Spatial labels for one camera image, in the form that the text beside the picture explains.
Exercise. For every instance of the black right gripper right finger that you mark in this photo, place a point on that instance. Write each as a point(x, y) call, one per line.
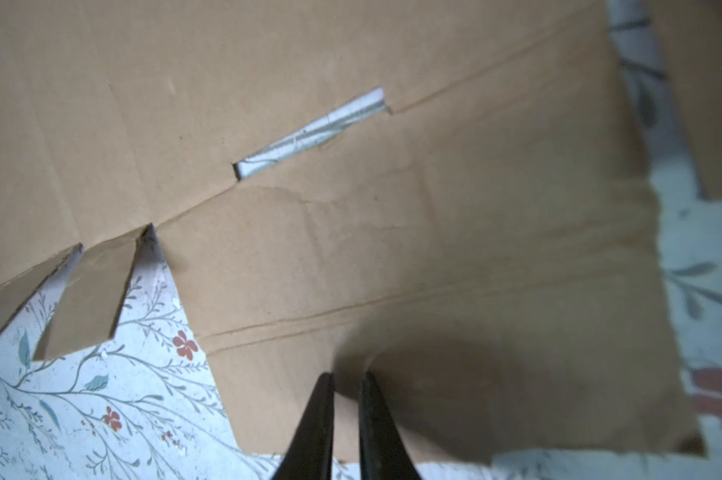
point(383, 455)

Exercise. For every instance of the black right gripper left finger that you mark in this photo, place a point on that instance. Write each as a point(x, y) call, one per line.
point(310, 453)

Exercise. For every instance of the brown cardboard box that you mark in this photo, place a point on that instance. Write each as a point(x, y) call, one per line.
point(450, 194)

